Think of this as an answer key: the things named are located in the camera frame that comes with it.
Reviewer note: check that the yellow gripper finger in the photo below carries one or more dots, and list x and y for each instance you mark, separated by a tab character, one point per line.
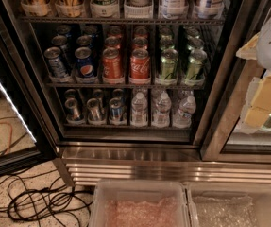
258	102
248	51

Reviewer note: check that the blue label plastic bottle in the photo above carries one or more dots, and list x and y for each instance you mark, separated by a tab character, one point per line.
209	9

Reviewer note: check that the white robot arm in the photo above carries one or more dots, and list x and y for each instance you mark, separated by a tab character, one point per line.
263	49

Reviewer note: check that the closed right fridge door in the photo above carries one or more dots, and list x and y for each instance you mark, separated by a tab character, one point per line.
239	103

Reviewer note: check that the front water bottle right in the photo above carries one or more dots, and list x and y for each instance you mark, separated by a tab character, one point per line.
183	116

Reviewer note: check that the water bottle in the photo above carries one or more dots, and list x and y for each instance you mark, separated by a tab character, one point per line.
139	110
183	116
161	111

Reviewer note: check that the white label plastic bottle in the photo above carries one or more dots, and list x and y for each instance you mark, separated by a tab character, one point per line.
172	9

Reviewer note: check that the front water bottle middle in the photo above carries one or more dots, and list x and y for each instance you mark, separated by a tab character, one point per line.
161	111

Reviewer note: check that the front water bottle left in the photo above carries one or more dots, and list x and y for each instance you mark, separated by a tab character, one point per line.
139	110

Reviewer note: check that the steel fridge base grille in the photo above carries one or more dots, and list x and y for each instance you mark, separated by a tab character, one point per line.
80	165

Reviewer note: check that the open glass fridge door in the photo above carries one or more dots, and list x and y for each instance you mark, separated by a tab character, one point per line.
22	141

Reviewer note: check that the front green can right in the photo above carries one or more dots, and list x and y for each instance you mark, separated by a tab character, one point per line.
196	62

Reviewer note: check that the front green can left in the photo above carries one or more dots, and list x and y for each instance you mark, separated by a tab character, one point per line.
168	64

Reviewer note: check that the front red Coca-Cola can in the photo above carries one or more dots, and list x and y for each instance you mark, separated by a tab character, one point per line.
139	64

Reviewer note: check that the right clear plastic bin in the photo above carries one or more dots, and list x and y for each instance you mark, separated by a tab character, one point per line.
229	204

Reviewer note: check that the clear plastic bin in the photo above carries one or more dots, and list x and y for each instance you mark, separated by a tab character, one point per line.
229	204
139	203

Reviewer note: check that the front orange soda can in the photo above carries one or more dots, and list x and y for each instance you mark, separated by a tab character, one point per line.
111	60

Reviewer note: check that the front slim blue can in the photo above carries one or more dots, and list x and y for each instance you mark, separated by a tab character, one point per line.
116	109

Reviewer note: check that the front blue Pepsi can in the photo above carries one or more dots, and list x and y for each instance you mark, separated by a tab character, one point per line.
84	62

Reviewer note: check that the front slim can middle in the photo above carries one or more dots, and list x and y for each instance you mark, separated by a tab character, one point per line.
96	112

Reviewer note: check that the front slim can left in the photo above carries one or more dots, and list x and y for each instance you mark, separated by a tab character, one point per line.
71	104

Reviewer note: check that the left clear plastic bin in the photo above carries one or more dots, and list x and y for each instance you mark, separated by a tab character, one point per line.
139	203

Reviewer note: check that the front silver blue can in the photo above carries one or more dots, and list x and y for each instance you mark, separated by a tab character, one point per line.
56	63

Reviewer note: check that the middle wire shelf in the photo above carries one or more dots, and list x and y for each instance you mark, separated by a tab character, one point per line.
124	86

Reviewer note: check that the wire shelf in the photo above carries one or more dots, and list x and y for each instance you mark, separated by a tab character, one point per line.
124	86
120	21

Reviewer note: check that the top wire shelf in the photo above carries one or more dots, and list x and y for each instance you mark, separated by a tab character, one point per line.
120	21

